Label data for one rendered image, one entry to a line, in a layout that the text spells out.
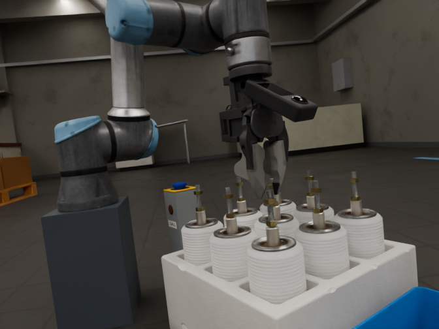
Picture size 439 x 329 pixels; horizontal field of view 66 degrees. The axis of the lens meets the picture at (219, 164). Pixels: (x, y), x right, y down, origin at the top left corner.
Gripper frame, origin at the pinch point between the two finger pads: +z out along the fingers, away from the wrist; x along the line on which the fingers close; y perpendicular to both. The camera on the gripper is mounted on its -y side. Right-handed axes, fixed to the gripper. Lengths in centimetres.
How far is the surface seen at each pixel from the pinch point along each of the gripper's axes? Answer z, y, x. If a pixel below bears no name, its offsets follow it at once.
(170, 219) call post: 11.2, 42.2, -3.2
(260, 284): 14.7, -0.1, 4.6
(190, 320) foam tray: 27.8, 20.6, 6.5
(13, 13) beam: -269, 661, -71
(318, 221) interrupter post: 8.0, -0.6, -10.9
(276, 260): 10.5, -2.8, 3.3
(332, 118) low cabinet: -22, 312, -481
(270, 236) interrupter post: 7.9, 0.2, 0.9
